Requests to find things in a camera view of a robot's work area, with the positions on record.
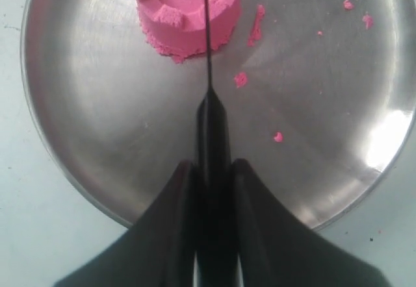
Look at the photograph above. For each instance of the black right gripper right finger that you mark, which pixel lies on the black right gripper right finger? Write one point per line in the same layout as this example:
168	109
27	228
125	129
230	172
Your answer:
276	249

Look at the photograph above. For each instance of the black knife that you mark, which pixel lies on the black knife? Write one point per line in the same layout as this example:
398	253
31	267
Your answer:
217	253

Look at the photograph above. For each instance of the pink putty lump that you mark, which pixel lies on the pink putty lump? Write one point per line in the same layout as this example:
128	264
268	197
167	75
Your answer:
176	28

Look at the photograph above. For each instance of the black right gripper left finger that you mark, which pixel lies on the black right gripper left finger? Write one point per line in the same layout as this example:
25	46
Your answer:
158	250

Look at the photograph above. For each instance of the round steel plate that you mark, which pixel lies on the round steel plate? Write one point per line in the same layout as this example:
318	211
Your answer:
320	96

